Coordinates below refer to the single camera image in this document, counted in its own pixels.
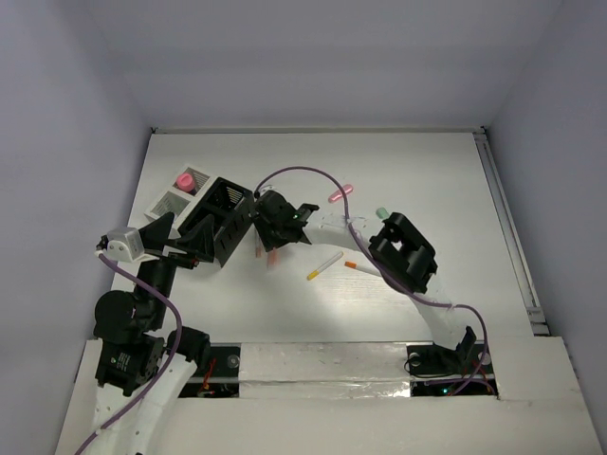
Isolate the orange highlighter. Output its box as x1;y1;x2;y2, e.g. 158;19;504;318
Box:
267;248;279;270

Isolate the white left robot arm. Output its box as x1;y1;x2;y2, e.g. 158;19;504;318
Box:
77;212;214;454

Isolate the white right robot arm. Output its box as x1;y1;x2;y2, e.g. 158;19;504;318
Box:
252;189;487;378

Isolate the white pen pink cap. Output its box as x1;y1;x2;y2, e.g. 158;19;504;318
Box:
254;230;264;258

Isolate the white slotted container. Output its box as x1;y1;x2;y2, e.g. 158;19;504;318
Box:
143;164;217;230

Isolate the black slotted pen holder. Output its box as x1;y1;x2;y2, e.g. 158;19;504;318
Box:
177;177;253;267

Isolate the white pen yellow cap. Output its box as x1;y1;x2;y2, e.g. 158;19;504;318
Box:
306;251;343;281

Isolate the pink correction tape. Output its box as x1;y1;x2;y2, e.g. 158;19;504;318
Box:
327;184;354;204

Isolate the blue correction tape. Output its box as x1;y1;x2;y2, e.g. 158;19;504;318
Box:
349;217;368;226

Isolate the white pen orange cap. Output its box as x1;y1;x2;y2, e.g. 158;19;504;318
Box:
344;261;381;277

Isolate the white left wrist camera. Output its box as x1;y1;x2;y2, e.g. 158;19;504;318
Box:
96;227;156;264

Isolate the metal rail on right edge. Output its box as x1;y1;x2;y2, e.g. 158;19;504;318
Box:
472;129;551;337

